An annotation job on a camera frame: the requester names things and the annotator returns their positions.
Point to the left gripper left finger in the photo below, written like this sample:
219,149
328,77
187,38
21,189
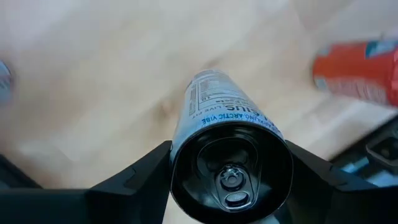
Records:
93,208

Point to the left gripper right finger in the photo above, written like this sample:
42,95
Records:
335,202

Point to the white Celsius can black lid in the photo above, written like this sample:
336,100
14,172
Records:
230,168

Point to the red can with black label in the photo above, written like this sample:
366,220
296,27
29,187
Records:
357,71

